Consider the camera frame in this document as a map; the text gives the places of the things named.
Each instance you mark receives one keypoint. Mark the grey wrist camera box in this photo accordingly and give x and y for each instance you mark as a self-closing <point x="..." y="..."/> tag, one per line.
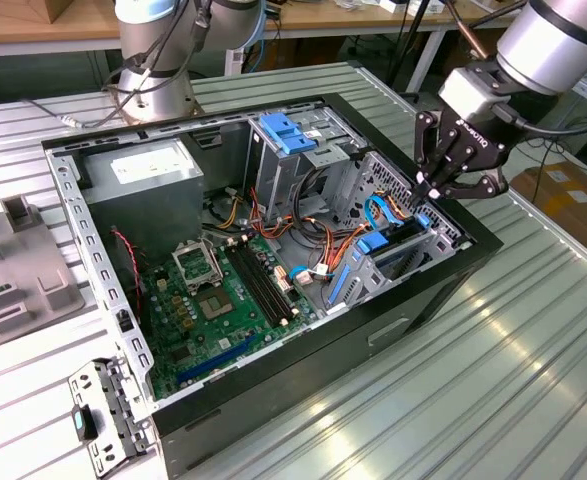
<point x="468" y="92"/>

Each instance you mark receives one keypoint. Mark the white carton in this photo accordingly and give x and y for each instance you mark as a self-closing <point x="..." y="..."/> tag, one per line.
<point x="393" y="6"/>

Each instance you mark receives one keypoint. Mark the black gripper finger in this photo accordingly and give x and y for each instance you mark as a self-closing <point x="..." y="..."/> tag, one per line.
<point x="425" y="145"/>
<point x="493" y="186"/>

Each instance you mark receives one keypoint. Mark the blue expansion slot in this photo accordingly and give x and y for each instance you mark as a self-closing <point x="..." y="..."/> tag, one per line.
<point x="213" y="361"/>

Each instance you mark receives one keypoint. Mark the cardboard box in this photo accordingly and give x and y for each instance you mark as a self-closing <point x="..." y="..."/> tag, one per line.
<point x="573" y="220"/>

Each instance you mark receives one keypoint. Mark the grey metal disk bay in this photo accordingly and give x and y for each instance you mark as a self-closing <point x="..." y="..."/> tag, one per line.
<point x="443" y="250"/>

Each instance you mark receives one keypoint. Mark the grey metal drive cage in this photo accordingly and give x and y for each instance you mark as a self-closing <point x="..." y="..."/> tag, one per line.
<point x="273" y="180"/>

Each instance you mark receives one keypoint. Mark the black RAM slot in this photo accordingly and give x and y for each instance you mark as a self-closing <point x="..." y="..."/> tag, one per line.
<point x="271" y="278"/>
<point x="258" y="283"/>
<point x="265" y="280"/>
<point x="252" y="285"/>

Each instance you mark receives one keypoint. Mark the CPU socket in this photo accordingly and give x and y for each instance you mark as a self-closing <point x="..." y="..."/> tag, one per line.
<point x="214" y="302"/>

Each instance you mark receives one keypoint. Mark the blue plastic drive latch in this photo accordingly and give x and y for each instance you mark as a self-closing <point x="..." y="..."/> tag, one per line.
<point x="285" y="132"/>

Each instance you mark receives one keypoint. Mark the brown arm base plate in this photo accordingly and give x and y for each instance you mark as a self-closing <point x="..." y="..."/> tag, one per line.
<point x="114" y="107"/>

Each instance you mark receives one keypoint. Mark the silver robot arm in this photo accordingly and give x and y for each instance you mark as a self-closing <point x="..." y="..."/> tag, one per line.
<point x="148" y="45"/>

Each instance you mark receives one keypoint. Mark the grey parts rack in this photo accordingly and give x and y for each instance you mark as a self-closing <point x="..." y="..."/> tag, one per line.
<point x="23" y="260"/>

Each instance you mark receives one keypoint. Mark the brown wooden box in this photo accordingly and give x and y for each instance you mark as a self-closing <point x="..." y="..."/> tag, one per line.
<point x="58" y="10"/>

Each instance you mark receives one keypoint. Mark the black tripod stand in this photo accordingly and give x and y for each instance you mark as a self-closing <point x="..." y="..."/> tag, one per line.
<point x="413" y="30"/>

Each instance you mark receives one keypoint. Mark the grey power supply unit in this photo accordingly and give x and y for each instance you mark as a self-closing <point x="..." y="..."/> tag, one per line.
<point x="143" y="210"/>

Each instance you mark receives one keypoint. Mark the hard disk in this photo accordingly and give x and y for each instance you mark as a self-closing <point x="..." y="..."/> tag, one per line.
<point x="373" y="243"/>

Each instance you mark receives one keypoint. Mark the wooden desk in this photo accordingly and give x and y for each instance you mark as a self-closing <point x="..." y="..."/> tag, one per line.
<point x="323" y="17"/>

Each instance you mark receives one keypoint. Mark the green motherboard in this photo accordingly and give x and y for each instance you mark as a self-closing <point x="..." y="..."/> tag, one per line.
<point x="238" y="312"/>

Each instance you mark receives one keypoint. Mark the black open PC case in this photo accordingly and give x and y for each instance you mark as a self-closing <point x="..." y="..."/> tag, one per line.
<point x="323" y="360"/>

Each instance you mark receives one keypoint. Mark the metal card retainer bracket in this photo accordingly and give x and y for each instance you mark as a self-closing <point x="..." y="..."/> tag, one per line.
<point x="113" y="400"/>

